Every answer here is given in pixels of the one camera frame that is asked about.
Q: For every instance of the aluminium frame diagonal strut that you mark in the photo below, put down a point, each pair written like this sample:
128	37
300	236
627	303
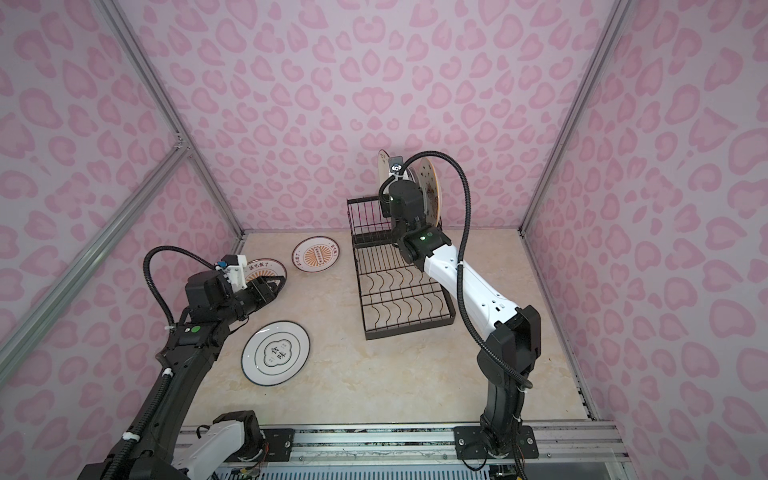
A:
37	321

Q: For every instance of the black wire dish rack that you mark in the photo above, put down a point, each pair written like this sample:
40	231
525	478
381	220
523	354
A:
395	298

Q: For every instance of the cream plum blossom plate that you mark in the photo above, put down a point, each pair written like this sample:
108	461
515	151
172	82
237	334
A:
384	174

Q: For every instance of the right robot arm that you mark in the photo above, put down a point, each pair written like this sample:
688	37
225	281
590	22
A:
508	335

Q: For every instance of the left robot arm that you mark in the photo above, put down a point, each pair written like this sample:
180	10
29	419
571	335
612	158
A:
146	449

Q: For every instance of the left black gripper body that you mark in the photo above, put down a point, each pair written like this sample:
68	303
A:
252	298

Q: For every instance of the large orange sunburst plate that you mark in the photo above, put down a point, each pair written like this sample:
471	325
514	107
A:
264	267

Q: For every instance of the white star cat plate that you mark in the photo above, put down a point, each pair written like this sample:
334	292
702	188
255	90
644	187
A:
427	176

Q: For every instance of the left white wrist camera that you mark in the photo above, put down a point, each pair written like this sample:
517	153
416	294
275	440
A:
233	267

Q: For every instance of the white plate black cloud outline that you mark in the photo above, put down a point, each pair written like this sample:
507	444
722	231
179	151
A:
276	353

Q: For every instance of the small orange sunburst plate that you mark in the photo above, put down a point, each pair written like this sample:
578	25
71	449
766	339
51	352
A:
315	254

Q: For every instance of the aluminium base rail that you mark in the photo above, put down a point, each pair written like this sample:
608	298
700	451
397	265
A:
579	449

